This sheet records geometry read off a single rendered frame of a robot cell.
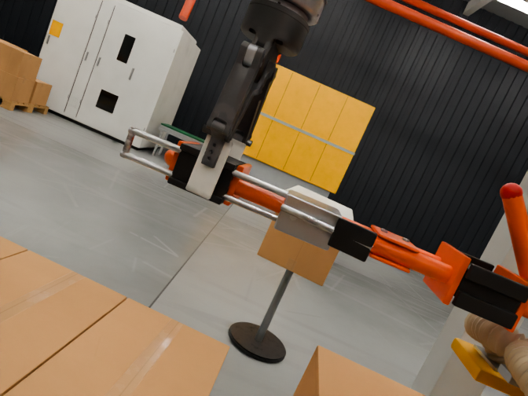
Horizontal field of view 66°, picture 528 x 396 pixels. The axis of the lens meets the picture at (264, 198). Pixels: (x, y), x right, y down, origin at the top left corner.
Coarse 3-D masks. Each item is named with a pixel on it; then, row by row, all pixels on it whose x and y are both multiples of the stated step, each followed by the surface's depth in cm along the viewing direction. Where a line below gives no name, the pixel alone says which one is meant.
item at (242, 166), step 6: (180, 144) 48; (192, 144) 50; (198, 144) 53; (174, 156) 48; (228, 156) 52; (174, 162) 48; (234, 162) 49; (240, 162) 52; (240, 168) 47; (246, 168) 50; (234, 180) 48; (234, 186) 48; (228, 192) 48; (228, 204) 48
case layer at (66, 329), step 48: (0, 240) 143; (0, 288) 118; (48, 288) 128; (96, 288) 140; (0, 336) 100; (48, 336) 107; (96, 336) 116; (144, 336) 125; (192, 336) 136; (0, 384) 87; (48, 384) 93; (96, 384) 99; (144, 384) 105; (192, 384) 113
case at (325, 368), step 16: (320, 352) 71; (320, 368) 66; (336, 368) 68; (352, 368) 71; (368, 368) 73; (304, 384) 70; (320, 384) 61; (336, 384) 63; (352, 384) 65; (368, 384) 68; (384, 384) 70; (400, 384) 72
